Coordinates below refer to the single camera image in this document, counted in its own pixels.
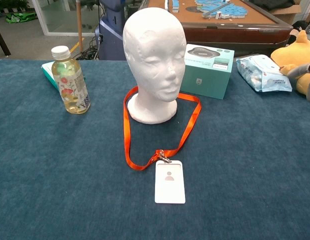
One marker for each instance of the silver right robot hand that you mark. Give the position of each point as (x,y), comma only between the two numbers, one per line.
(303,69)

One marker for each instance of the white badge card holder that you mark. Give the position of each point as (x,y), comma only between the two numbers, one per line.
(170,190)

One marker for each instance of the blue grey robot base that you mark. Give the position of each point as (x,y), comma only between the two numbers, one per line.
(112,37)

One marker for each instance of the white foam mannequin head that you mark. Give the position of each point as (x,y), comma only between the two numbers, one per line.
(152,50)

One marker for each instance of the yellow plush toy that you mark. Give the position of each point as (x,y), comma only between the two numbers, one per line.
(300,55)

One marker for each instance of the black soft object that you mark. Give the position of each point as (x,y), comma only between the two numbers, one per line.
(293,37)

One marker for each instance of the light blue wipes pack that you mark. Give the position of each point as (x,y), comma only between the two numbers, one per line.
(265,75)

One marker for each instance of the brown cardboard box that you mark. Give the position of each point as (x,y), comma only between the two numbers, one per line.
(287,13)

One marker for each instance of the brown mahjong table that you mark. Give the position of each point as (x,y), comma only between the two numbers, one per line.
(245,32)

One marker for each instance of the black cloth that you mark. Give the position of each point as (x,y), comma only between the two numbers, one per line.
(270,4)

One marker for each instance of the teal speaker box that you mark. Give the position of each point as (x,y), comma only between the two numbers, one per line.
(205,77)

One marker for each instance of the blue mahjong tile pile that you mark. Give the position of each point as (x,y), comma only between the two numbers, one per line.
(220,8)

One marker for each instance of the brown wooden pole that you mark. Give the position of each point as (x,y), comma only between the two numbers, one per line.
(79,25)

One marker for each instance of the yellow tea bottle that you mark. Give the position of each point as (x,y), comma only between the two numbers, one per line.
(70,80)

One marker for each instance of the white framed glass door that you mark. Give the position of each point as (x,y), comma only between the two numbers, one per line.
(70,33)

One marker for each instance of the green wet wipes pack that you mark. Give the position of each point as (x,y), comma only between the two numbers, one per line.
(48,72)

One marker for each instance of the blue carpet table cover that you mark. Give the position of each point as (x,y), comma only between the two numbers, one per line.
(70,187)

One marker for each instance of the green bag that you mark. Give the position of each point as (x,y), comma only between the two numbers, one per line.
(20,18)

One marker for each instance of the green plants row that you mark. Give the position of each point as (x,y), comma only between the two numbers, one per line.
(10,5)

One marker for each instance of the dark furniture leg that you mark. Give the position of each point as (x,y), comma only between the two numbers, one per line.
(2,42)

